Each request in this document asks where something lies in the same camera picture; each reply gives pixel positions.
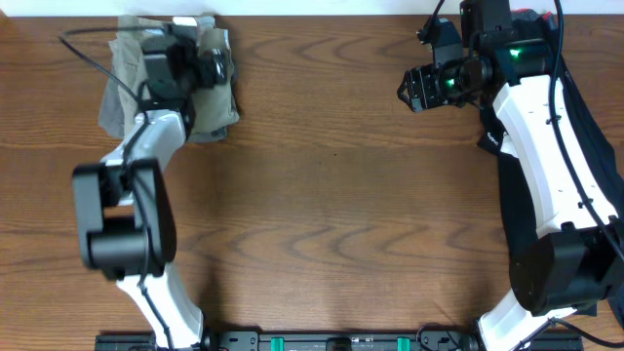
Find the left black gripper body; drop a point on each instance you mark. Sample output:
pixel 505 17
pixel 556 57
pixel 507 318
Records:
pixel 198 76

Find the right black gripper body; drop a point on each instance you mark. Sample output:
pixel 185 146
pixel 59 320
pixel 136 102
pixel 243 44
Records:
pixel 441 87

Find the khaki beige shorts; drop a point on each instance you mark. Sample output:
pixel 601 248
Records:
pixel 127 63

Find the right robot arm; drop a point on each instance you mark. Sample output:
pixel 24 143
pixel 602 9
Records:
pixel 536 50

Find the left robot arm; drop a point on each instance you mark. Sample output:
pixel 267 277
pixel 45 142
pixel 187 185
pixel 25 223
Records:
pixel 125 222

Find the folded grey shorts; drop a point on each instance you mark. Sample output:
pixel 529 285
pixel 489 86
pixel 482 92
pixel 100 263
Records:
pixel 215 109

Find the white cloth piece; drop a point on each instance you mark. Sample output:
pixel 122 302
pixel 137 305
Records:
pixel 507 146

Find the black garment with red trim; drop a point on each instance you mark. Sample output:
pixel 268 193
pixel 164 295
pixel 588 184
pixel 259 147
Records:
pixel 561 259

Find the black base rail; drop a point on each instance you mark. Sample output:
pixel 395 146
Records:
pixel 254 341

